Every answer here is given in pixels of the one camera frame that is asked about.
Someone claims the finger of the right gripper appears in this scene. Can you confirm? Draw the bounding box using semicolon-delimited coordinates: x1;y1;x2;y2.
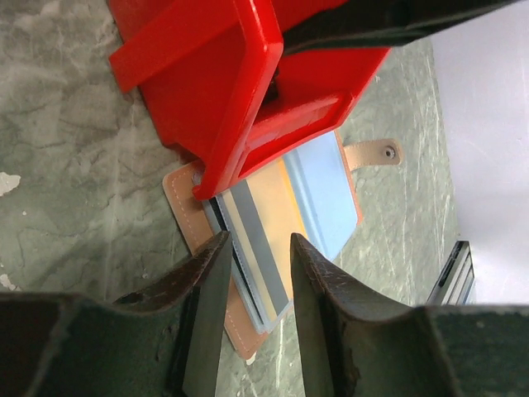
284;0;513;55

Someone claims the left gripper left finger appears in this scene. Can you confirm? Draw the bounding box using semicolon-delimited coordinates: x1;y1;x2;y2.
1;232;232;396

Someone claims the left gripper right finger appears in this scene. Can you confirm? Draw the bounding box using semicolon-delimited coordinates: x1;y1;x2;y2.
290;233;528;396

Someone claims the red bin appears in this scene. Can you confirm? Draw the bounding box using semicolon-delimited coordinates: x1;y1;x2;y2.
108;1;389;200

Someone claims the tan leather card holder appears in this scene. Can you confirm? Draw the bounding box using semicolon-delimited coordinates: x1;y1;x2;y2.
162;132;404;360

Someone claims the gold striped card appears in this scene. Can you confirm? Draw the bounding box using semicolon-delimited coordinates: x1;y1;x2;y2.
212;160;306;332

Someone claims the aluminium rail frame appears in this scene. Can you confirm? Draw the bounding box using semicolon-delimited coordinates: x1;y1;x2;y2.
427;241;475;305

